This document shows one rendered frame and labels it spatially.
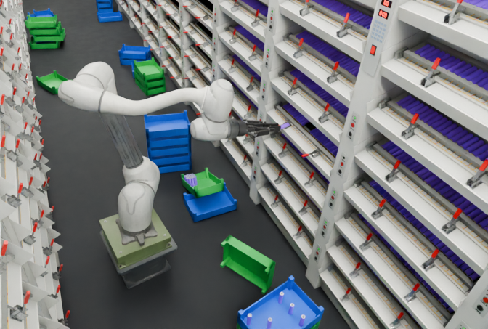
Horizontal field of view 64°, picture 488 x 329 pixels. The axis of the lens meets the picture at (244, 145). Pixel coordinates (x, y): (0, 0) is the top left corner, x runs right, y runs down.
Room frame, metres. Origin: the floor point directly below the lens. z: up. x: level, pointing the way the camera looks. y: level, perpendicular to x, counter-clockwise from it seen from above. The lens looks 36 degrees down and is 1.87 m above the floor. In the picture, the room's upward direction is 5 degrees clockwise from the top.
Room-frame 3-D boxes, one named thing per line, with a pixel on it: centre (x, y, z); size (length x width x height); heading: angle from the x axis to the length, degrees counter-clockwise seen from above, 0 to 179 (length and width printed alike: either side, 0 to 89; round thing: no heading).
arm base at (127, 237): (1.34, 0.52, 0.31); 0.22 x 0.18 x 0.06; 28
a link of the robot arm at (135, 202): (1.37, 0.52, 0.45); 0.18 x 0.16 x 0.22; 2
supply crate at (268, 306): (0.89, -0.21, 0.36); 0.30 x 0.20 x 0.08; 130
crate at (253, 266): (1.33, -0.07, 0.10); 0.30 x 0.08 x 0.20; 58
